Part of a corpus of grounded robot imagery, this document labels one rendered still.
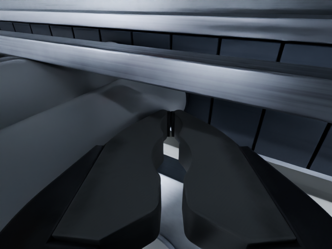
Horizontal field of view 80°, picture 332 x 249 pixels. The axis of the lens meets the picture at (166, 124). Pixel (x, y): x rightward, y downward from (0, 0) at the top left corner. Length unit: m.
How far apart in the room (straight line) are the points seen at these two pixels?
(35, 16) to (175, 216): 0.29
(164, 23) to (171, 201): 0.20
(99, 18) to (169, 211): 0.24
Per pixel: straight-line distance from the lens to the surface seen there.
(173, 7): 0.22
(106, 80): 0.16
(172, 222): 0.30
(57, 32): 0.27
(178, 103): 0.15
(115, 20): 0.20
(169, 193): 0.26
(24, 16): 0.32
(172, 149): 0.16
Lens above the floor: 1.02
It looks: 48 degrees down
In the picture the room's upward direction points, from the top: 131 degrees counter-clockwise
